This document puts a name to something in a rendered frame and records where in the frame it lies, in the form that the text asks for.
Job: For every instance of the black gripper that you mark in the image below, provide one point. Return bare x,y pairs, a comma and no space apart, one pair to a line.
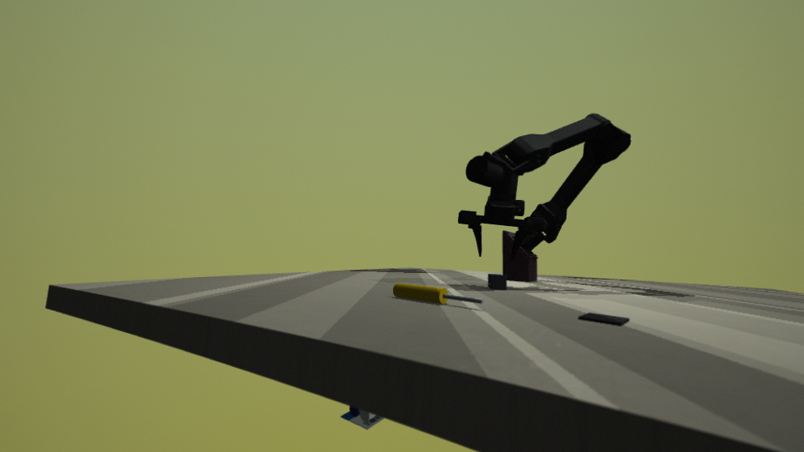
526,226

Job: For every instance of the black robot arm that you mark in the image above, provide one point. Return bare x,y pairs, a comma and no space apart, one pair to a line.
603,142

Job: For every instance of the yellow-handled screwdriver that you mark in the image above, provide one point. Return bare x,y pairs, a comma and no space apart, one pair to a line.
431,294

